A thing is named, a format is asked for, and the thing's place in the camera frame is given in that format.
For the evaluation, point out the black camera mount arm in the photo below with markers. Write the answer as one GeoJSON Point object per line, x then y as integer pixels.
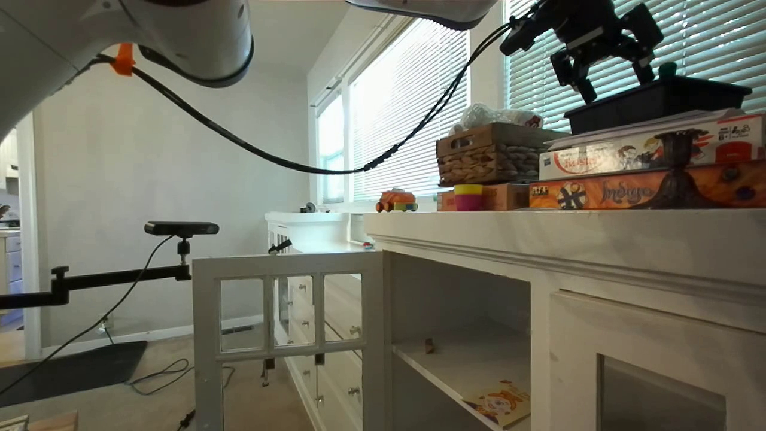
{"type": "Point", "coordinates": [103, 278]}

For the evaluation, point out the dark flat panel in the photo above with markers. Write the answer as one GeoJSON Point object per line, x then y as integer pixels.
{"type": "Point", "coordinates": [73, 371]}

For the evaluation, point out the white window blinds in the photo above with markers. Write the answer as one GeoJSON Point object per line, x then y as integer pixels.
{"type": "Point", "coordinates": [407, 104]}
{"type": "Point", "coordinates": [718, 39]}

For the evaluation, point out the black tripod stand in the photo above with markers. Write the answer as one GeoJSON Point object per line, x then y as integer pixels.
{"type": "Point", "coordinates": [121, 306]}

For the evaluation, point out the white illustrated board game box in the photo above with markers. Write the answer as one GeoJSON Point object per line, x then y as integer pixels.
{"type": "Point", "coordinates": [623, 156]}

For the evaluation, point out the orange board game box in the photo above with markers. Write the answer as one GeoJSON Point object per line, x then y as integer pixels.
{"type": "Point", "coordinates": [606, 193]}

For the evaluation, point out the clown picture card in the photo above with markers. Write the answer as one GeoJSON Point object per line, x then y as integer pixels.
{"type": "Point", "coordinates": [498, 403]}

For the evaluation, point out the green round object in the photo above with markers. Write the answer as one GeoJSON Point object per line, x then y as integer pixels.
{"type": "Point", "coordinates": [668, 73]}

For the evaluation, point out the white wooden cabinet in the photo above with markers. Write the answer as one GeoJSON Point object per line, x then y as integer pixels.
{"type": "Point", "coordinates": [575, 246]}

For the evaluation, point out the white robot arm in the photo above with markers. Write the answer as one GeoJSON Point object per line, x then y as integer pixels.
{"type": "Point", "coordinates": [182, 31]}

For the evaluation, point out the white tissue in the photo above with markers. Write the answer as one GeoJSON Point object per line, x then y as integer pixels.
{"type": "Point", "coordinates": [495, 118]}

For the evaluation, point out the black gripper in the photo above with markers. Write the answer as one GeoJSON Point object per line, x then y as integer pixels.
{"type": "Point", "coordinates": [606, 29]}

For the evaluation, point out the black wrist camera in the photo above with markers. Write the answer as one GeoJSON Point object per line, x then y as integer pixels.
{"type": "Point", "coordinates": [527, 26]}

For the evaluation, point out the black plant tray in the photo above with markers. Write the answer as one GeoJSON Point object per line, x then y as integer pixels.
{"type": "Point", "coordinates": [655, 104]}

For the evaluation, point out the orange toy truck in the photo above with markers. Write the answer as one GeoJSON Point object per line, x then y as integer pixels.
{"type": "Point", "coordinates": [396, 201]}

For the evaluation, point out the pink bowl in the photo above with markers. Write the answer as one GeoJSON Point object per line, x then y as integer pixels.
{"type": "Point", "coordinates": [469, 205]}

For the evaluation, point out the white low cabinet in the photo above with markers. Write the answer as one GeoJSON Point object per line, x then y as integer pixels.
{"type": "Point", "coordinates": [311, 231]}

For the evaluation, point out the black stereo camera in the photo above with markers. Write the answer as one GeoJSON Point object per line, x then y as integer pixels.
{"type": "Point", "coordinates": [182, 229]}

